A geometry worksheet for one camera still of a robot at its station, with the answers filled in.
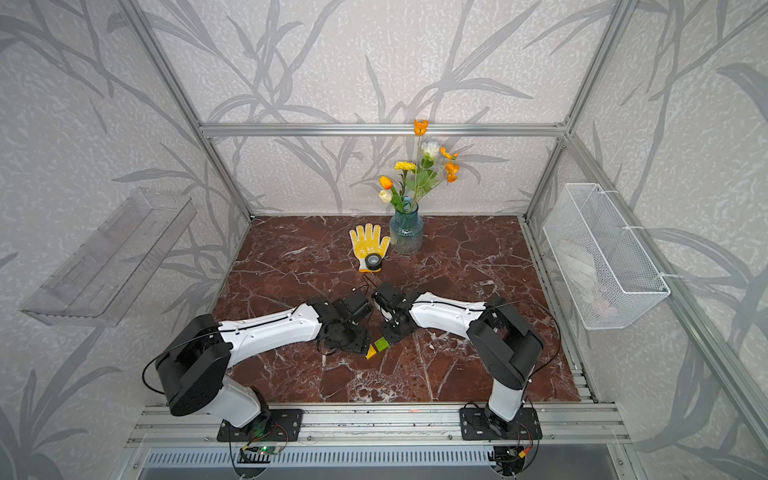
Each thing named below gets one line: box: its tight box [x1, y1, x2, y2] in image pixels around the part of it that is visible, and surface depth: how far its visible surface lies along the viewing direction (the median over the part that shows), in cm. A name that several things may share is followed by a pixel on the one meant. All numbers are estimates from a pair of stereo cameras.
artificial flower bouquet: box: [379, 119, 460, 213], surface depth 97 cm
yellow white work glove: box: [349, 223, 390, 273], surface depth 114 cm
